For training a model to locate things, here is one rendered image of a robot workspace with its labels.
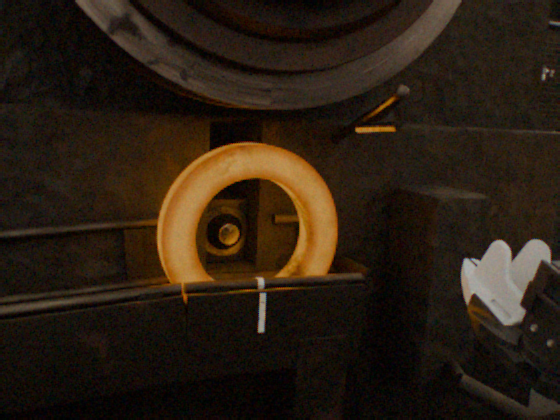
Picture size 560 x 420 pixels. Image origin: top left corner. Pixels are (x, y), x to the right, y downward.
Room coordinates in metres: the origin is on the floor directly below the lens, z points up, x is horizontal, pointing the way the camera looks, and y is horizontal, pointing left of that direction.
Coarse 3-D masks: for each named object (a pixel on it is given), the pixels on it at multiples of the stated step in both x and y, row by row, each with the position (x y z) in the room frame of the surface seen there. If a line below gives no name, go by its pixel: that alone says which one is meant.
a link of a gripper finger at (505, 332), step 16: (480, 304) 0.44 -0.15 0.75; (480, 320) 0.42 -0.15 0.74; (496, 320) 0.42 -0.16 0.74; (480, 336) 0.42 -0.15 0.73; (496, 336) 0.40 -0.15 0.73; (512, 336) 0.40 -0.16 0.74; (496, 352) 0.40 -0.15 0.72; (512, 352) 0.39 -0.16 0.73; (512, 368) 0.39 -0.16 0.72; (528, 368) 0.39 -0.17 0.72
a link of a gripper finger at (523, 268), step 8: (536, 240) 0.46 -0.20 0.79; (528, 248) 0.47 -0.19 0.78; (536, 248) 0.46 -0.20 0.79; (544, 248) 0.45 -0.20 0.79; (520, 256) 0.47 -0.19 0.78; (528, 256) 0.46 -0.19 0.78; (536, 256) 0.46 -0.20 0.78; (544, 256) 0.45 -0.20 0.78; (512, 264) 0.48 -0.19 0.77; (520, 264) 0.47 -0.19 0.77; (528, 264) 0.46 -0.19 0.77; (536, 264) 0.46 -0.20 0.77; (512, 272) 0.48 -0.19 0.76; (520, 272) 0.47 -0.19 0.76; (528, 272) 0.46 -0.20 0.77; (520, 280) 0.47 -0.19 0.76; (528, 280) 0.46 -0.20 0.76; (520, 288) 0.47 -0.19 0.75
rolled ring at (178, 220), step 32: (224, 160) 0.59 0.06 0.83; (256, 160) 0.60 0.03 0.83; (288, 160) 0.62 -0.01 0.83; (192, 192) 0.58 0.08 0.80; (288, 192) 0.64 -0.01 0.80; (320, 192) 0.63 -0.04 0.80; (160, 224) 0.59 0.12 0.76; (192, 224) 0.58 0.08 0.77; (320, 224) 0.63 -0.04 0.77; (160, 256) 0.59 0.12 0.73; (192, 256) 0.58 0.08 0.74; (320, 256) 0.63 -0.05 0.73
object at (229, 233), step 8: (216, 216) 0.70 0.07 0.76; (224, 216) 0.70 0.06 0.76; (232, 216) 0.70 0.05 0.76; (208, 224) 0.69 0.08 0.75; (216, 224) 0.69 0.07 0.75; (224, 224) 0.68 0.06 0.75; (232, 224) 0.69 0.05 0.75; (240, 224) 0.71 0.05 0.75; (208, 232) 0.69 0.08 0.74; (216, 232) 0.68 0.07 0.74; (224, 232) 0.68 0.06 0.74; (232, 232) 0.69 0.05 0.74; (240, 232) 0.70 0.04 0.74; (208, 240) 0.69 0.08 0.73; (216, 240) 0.69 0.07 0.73; (224, 240) 0.68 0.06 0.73; (232, 240) 0.69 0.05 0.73; (224, 248) 0.70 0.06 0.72
